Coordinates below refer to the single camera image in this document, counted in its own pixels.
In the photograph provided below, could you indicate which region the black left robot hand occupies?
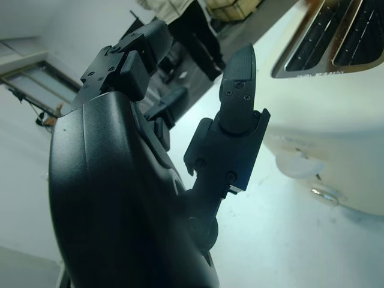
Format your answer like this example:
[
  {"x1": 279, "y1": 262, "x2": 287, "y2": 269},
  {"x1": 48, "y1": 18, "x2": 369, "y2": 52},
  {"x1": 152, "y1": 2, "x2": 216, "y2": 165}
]
[{"x1": 47, "y1": 20, "x2": 271, "y2": 288}]

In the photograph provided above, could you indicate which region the person in dark trousers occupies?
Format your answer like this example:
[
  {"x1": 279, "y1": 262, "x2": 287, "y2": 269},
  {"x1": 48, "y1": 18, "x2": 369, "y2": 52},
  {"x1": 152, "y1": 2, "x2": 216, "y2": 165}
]
[{"x1": 136, "y1": 0, "x2": 227, "y2": 82}]

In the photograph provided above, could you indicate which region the white two-slot toaster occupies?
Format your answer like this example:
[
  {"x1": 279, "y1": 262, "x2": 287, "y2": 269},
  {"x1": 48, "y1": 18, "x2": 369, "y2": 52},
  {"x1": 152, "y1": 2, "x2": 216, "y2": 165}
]
[{"x1": 260, "y1": 0, "x2": 384, "y2": 217}]

